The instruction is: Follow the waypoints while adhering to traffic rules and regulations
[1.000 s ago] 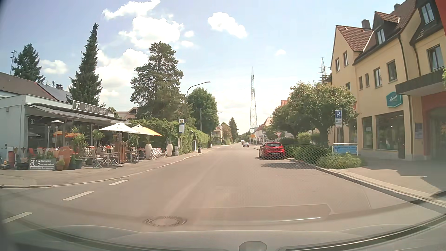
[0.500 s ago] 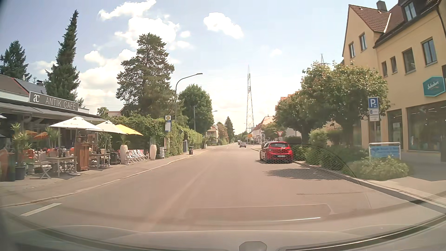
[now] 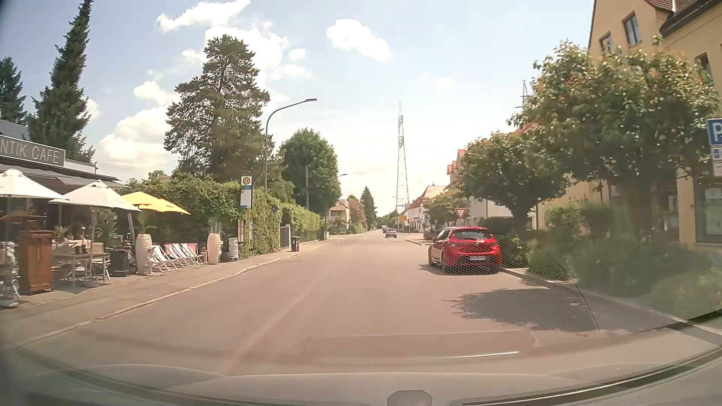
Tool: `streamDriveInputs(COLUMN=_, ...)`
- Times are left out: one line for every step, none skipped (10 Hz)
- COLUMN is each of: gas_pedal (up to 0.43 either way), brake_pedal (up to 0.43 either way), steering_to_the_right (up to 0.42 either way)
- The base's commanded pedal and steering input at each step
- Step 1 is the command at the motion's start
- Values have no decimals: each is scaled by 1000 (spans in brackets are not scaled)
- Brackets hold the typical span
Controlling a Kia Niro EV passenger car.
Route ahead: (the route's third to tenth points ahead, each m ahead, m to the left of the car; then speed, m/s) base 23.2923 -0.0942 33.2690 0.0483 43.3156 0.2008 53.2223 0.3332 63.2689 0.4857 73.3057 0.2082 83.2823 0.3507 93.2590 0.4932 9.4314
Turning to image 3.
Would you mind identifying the house with brown roof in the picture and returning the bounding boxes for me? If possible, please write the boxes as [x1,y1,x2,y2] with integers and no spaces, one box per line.
[330,199,350,229]

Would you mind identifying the lattice radio mast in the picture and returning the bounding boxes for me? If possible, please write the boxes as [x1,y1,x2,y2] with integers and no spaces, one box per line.
[395,100,410,215]

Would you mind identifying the round green tree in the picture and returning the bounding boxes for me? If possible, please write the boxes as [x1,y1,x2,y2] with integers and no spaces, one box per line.
[276,128,343,218]

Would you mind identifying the white houses with red roofs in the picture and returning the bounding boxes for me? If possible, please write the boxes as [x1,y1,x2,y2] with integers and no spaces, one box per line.
[403,149,514,232]

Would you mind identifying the grey asphalt road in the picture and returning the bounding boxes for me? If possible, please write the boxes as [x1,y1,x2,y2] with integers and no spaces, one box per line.
[11,230,686,376]

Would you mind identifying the green hedge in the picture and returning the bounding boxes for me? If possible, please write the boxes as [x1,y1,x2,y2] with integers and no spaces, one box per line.
[121,171,322,259]

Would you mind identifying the red car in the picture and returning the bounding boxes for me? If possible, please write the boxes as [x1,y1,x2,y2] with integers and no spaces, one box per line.
[427,226,503,274]

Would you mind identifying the bus stop sign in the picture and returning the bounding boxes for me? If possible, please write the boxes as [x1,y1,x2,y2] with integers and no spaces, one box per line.
[239,175,254,243]

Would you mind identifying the round-crowned street tree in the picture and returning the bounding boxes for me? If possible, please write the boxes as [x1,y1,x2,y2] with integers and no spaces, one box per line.
[455,131,570,233]
[509,36,722,238]

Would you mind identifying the large pine tree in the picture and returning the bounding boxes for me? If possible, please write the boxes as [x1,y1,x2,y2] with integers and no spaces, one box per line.
[164,34,273,182]

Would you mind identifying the car's own bonnet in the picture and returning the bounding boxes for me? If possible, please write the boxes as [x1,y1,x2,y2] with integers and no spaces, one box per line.
[0,330,722,406]

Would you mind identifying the row of folding deck chairs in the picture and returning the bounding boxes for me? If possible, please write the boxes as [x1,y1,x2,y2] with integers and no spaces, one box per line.
[148,242,206,274]

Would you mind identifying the yellow parasol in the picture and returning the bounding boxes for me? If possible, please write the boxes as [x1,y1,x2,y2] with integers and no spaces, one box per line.
[120,191,191,216]

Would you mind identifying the grey paved pavement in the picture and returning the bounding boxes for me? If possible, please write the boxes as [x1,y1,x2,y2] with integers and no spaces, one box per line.
[0,239,334,346]

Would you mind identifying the white parasol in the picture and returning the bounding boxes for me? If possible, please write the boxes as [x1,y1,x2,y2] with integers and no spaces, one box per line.
[49,180,141,283]
[0,168,64,243]

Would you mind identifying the low green bushes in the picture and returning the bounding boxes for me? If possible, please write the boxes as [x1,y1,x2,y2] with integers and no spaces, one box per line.
[479,202,722,321]

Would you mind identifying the pavement beside bushes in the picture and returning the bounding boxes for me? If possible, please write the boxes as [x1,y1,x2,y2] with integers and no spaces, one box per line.
[502,267,722,339]

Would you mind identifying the cafe tables and chairs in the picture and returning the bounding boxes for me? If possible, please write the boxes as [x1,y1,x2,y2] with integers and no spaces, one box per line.
[0,239,114,308]

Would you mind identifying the tall dark conifer tree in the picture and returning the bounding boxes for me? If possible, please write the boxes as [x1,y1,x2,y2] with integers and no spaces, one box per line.
[28,0,97,163]

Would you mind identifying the cafe building with dark awning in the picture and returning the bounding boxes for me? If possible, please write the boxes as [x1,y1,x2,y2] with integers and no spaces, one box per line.
[0,118,127,238]

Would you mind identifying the brown wooden cabinet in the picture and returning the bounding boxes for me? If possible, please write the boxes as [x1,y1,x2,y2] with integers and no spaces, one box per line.
[17,229,55,295]

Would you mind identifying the yellow building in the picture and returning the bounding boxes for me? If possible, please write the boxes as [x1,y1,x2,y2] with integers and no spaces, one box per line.
[536,0,722,249]

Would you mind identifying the blue parking sign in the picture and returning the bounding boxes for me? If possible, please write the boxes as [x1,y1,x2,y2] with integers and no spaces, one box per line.
[706,117,722,179]

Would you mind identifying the curved grey lamp post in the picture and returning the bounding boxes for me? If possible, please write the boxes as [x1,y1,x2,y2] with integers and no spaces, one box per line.
[263,98,318,194]

